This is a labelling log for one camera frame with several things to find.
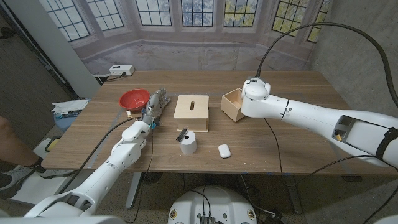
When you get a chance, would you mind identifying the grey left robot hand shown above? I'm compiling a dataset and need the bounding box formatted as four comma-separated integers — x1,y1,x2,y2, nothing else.
141,88,171,128

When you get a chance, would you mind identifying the wooden slotted drawer base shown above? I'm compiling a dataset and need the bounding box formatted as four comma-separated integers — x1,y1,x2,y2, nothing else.
173,95,210,133

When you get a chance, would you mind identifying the red bowl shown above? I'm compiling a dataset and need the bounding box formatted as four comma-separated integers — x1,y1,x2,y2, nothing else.
119,88,152,112

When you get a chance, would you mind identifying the small black clip device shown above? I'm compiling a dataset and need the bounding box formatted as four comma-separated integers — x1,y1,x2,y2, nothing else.
175,128,188,143

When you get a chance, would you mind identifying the white power strip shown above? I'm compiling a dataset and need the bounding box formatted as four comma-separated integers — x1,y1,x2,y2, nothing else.
109,64,136,77

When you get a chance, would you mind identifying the white cylinder roll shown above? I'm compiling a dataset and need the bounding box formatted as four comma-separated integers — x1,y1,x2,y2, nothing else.
180,130,197,156

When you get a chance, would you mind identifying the printed window backdrop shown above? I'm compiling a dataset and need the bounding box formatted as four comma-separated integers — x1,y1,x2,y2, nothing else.
39,0,333,75

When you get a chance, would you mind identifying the white earbuds case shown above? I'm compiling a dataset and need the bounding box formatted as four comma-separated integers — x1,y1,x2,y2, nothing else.
218,144,232,159

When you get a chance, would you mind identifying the stack of white papers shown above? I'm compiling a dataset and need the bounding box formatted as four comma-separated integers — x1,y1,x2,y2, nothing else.
51,99,90,114

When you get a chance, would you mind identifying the grey table leg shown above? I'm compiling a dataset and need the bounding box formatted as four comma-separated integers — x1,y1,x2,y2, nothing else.
283,174,304,215
126,171,144,210

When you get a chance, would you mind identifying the blue round stool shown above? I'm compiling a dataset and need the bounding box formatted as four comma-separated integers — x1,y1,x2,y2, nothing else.
54,111,82,131

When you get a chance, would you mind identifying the yellow black floor object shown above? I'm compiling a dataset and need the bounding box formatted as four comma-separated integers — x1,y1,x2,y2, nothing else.
45,135,62,153

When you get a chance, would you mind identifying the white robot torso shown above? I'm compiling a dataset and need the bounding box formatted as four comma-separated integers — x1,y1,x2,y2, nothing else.
167,185,258,224

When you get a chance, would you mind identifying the grey black sneaker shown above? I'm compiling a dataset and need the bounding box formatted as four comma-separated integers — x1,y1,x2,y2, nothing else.
36,167,77,180
0,165,37,200

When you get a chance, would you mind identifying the white floor mat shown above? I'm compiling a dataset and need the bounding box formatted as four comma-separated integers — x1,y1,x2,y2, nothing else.
11,136,90,206

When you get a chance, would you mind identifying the person's bare leg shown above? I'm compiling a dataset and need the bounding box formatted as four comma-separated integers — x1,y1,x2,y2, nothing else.
0,116,47,174

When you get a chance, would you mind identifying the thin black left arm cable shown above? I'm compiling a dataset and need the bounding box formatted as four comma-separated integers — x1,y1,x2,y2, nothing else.
124,126,155,224

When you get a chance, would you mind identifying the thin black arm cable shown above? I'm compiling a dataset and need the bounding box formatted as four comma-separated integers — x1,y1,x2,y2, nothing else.
124,126,155,224
263,117,398,224

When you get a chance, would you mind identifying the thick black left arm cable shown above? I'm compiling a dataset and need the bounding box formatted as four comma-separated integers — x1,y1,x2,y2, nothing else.
57,116,137,194

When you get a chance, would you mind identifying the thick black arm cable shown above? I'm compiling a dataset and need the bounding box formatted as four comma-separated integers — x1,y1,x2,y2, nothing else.
57,116,137,194
255,21,398,108

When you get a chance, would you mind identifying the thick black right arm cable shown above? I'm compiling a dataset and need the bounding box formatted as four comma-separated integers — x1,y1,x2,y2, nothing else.
255,21,398,108

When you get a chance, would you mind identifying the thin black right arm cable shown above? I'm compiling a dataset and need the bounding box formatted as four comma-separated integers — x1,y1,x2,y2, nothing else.
263,117,398,224

